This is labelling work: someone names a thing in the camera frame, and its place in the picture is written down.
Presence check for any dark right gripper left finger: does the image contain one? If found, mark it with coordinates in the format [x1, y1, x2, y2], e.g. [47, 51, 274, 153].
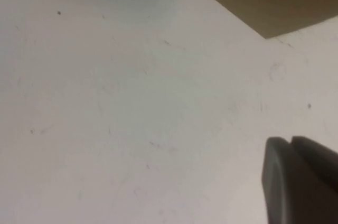
[260, 136, 331, 224]

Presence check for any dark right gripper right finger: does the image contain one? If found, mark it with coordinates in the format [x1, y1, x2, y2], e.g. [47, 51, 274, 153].
[291, 135, 338, 224]

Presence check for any cardboard drawer with window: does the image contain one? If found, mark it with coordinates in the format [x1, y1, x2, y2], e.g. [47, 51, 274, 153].
[179, 0, 338, 40]

